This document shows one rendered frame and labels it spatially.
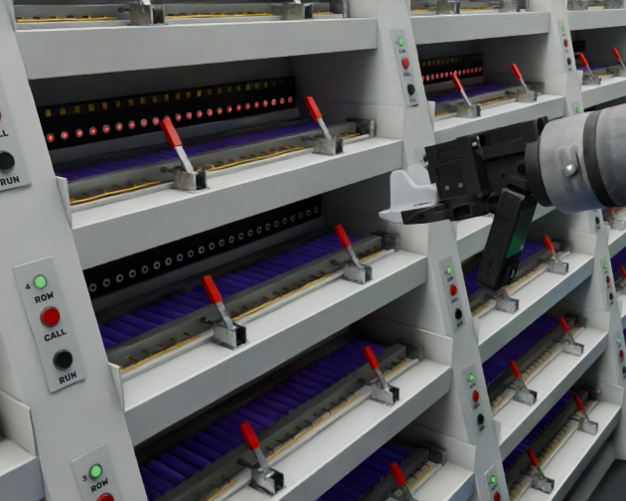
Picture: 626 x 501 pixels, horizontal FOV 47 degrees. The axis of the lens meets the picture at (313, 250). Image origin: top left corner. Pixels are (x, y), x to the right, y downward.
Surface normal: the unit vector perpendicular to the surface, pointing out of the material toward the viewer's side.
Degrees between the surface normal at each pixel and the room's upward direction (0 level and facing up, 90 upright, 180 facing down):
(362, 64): 90
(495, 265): 91
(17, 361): 90
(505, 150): 90
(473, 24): 106
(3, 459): 16
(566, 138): 55
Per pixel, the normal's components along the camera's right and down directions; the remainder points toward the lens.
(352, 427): -0.01, -0.95
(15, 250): 0.74, -0.08
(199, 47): 0.78, 0.19
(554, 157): -0.69, -0.05
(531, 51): -0.63, 0.25
